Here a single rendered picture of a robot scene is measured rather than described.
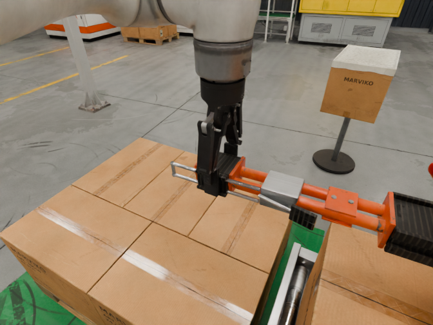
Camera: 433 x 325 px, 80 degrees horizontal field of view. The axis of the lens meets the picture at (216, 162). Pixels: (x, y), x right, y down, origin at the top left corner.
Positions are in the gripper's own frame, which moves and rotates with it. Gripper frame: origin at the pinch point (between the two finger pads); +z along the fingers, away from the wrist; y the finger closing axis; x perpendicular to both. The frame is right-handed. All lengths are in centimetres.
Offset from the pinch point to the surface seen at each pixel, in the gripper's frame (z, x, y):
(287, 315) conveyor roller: 64, -22, 10
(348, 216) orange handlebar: -0.9, -24.8, -2.1
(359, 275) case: 24.3, -33.6, 7.1
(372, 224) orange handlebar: -0.9, -28.4, -2.0
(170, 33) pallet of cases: 102, 448, 587
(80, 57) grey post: 52, 287, 182
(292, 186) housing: -1.6, -14.7, 0.5
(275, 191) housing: -1.5, -12.2, -2.3
